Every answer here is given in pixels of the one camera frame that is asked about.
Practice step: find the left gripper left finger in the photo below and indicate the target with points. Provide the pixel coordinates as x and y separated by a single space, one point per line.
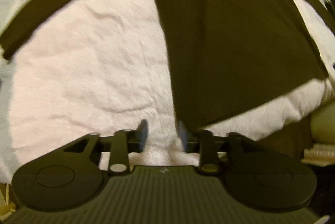
123 143

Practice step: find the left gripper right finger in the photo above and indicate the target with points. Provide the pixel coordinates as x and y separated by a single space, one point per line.
203 143

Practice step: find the dark brown garment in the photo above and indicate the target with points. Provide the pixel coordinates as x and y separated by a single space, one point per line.
226 57

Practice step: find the pink and blue bedspread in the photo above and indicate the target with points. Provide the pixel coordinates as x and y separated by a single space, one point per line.
99 66

